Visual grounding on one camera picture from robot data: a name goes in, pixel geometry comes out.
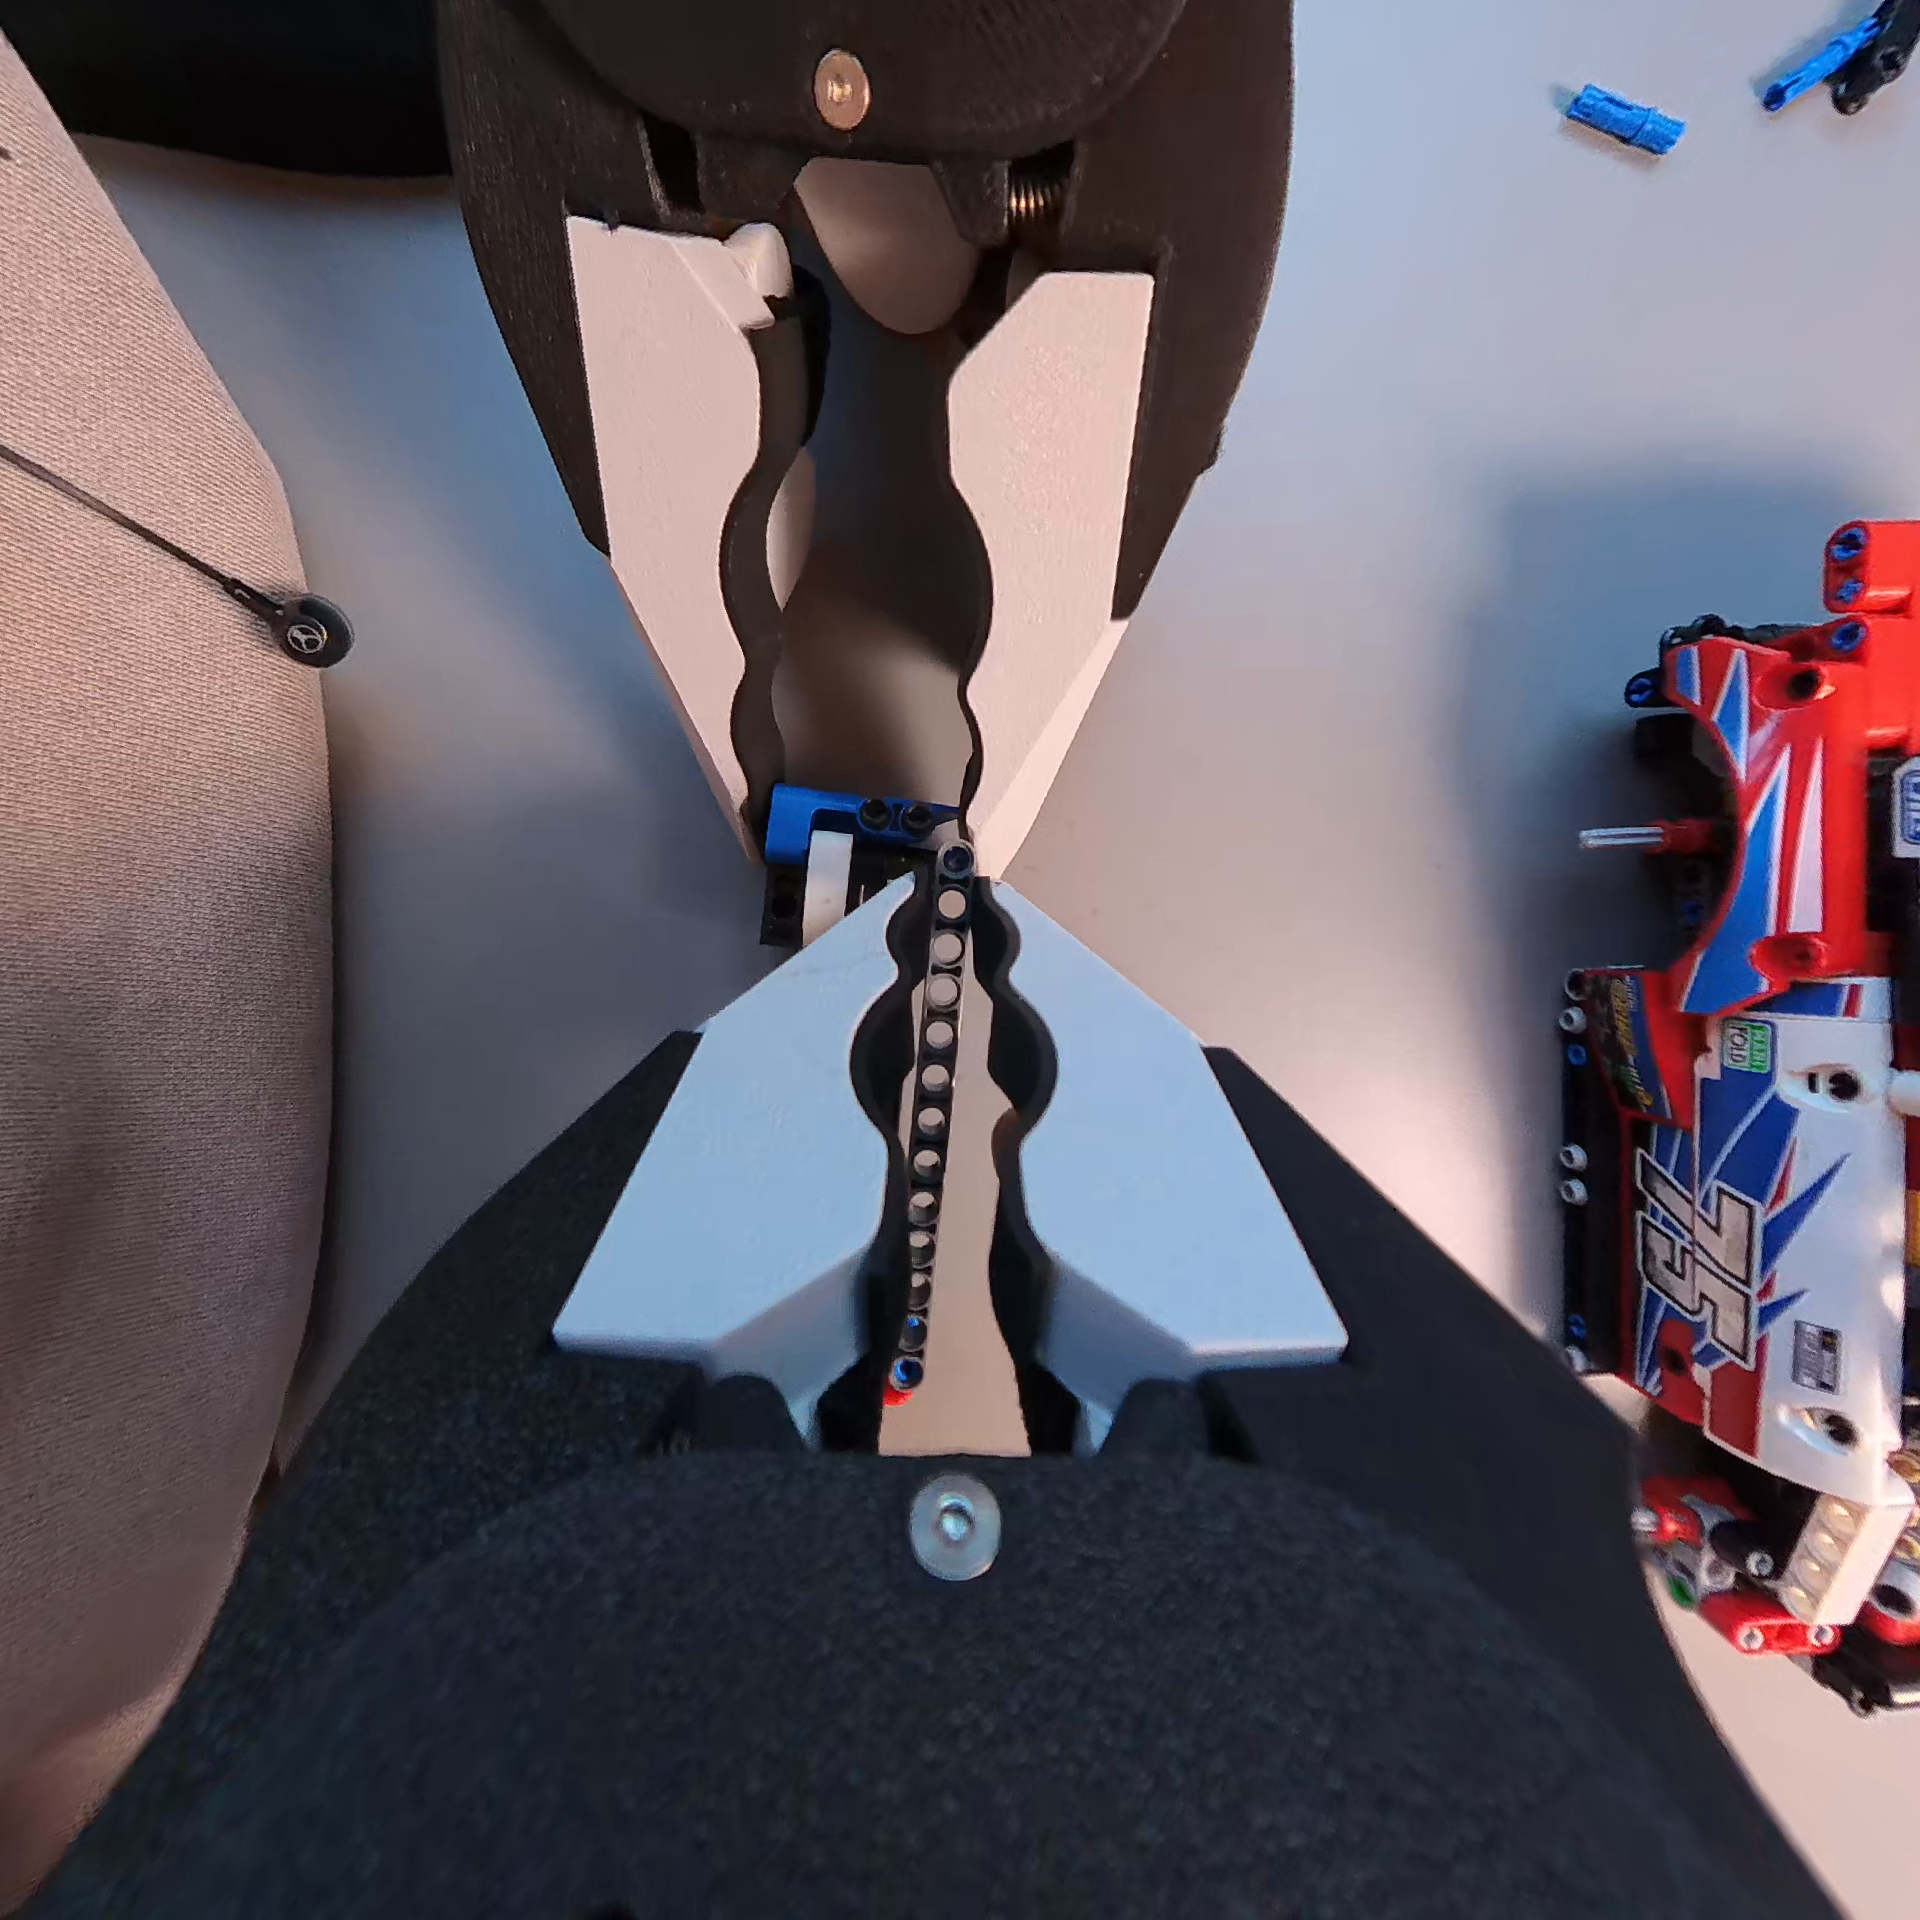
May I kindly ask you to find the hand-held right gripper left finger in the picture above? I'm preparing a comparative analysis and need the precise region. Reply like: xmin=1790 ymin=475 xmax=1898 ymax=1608
xmin=551 ymin=886 xmax=919 ymax=1452

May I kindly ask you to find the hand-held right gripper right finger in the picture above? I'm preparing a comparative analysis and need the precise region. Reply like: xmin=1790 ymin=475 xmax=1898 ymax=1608
xmin=983 ymin=880 xmax=1348 ymax=1452

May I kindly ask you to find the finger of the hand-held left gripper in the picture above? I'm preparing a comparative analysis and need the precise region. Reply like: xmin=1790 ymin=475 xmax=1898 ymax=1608
xmin=940 ymin=269 xmax=1158 ymax=890
xmin=564 ymin=211 xmax=831 ymax=864

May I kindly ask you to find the long grey lego beam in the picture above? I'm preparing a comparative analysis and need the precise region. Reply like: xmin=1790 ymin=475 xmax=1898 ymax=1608
xmin=892 ymin=843 xmax=980 ymax=1387

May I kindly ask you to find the black lego spoiler assembly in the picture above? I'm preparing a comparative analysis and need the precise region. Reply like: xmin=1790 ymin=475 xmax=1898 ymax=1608
xmin=759 ymin=783 xmax=977 ymax=1411

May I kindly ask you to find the blue lego pin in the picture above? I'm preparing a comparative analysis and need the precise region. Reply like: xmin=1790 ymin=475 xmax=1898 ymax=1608
xmin=1563 ymin=86 xmax=1689 ymax=155

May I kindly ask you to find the red white blue lego car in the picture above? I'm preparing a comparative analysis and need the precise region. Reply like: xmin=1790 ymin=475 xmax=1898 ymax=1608
xmin=1557 ymin=514 xmax=1920 ymax=1716

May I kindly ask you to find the black wrist rest pad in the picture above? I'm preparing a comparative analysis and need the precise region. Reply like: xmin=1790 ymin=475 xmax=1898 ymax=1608
xmin=0 ymin=0 xmax=451 ymax=183

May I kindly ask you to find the black connector with blue pin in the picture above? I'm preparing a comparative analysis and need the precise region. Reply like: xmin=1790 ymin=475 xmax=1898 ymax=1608
xmin=1760 ymin=0 xmax=1920 ymax=118

